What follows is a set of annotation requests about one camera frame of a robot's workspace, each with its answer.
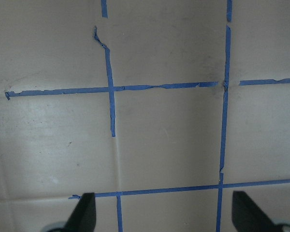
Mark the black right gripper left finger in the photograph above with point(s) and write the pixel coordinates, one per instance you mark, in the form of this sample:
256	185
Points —
83	218

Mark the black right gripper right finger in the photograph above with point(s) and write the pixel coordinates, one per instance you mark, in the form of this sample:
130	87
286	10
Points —
248	217

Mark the brown paper table cover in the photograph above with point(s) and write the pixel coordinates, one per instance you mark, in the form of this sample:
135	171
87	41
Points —
163	108

